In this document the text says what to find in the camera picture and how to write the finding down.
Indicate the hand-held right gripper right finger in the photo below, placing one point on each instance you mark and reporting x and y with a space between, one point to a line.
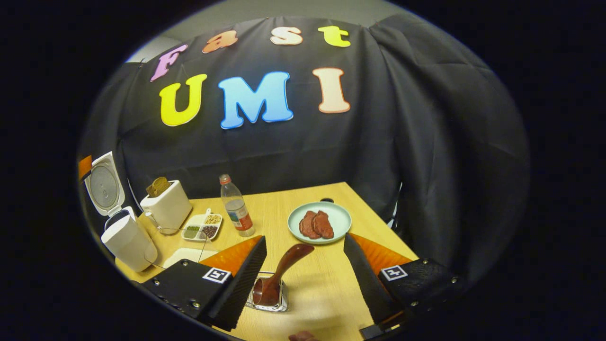
364 284

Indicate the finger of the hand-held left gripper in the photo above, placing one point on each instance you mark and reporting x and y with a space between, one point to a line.
85 166

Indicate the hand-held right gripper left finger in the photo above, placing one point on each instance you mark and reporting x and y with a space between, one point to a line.
244 284

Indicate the brown wooden spoon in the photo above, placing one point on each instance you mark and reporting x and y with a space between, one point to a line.
284 267

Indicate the white rice cooker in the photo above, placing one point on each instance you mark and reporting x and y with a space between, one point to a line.
128 241

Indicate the clear plastic water bottle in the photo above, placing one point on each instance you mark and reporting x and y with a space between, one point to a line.
236 213

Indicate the white divided bean dish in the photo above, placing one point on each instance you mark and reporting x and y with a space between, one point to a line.
201 226

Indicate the pale green plate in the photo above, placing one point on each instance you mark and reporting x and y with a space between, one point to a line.
341 215

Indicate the brown bread slice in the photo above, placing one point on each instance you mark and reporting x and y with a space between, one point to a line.
158 187

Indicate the white toaster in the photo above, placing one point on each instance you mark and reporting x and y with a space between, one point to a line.
168 210

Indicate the black backdrop cloth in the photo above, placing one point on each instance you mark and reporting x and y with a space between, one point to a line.
426 142

